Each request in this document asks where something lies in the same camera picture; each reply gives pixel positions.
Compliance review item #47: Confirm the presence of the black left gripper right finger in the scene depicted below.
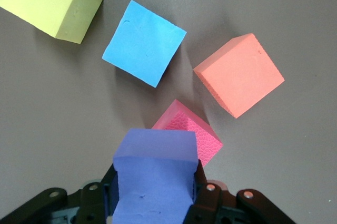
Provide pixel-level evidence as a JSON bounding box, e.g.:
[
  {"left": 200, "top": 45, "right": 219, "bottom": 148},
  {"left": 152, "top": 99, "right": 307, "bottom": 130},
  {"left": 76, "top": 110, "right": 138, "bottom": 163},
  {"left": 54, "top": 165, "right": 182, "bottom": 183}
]
[{"left": 185, "top": 159, "right": 297, "bottom": 224}]

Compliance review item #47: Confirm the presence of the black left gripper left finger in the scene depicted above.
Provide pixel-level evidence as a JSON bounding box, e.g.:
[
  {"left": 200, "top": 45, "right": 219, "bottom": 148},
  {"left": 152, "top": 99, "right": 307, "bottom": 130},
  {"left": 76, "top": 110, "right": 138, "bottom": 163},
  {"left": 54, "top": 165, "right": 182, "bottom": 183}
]
[{"left": 0, "top": 164, "right": 118, "bottom": 224}]

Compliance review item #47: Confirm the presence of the purple foam cube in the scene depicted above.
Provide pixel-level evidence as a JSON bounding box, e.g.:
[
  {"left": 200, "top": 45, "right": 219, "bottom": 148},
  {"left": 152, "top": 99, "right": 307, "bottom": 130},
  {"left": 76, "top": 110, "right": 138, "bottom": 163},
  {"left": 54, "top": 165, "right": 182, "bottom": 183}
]
[{"left": 112, "top": 128, "right": 199, "bottom": 224}]

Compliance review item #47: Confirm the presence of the red foam cube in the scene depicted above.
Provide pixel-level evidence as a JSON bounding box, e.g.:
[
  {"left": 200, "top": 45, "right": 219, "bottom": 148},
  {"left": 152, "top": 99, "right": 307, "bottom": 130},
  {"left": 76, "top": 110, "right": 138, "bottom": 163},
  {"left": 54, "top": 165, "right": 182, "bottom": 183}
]
[{"left": 152, "top": 99, "right": 224, "bottom": 168}]

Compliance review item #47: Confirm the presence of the brown table cover sheet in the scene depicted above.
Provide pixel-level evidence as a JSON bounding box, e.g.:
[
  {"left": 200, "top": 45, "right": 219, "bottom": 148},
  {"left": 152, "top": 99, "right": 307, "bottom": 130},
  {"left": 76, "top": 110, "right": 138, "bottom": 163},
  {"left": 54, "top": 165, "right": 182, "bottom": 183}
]
[{"left": 0, "top": 0, "right": 337, "bottom": 224}]

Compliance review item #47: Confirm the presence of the orange foam cube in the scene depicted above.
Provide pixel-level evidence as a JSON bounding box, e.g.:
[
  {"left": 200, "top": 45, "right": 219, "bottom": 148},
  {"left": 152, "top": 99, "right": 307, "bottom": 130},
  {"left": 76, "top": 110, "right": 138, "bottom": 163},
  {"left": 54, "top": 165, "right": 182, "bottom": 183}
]
[{"left": 193, "top": 33, "right": 285, "bottom": 119}]

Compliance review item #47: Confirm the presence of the blue foam cube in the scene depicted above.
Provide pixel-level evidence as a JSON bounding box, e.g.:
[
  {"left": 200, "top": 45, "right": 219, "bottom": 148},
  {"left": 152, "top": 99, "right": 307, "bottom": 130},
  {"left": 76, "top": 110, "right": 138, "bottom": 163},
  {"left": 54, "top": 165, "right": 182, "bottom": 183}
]
[{"left": 102, "top": 0, "right": 188, "bottom": 88}]

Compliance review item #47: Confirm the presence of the yellow foam cube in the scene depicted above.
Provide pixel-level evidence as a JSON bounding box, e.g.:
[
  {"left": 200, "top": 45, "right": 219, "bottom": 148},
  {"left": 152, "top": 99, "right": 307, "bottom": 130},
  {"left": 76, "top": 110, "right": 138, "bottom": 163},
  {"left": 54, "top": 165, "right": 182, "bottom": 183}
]
[{"left": 0, "top": 0, "right": 104, "bottom": 45}]

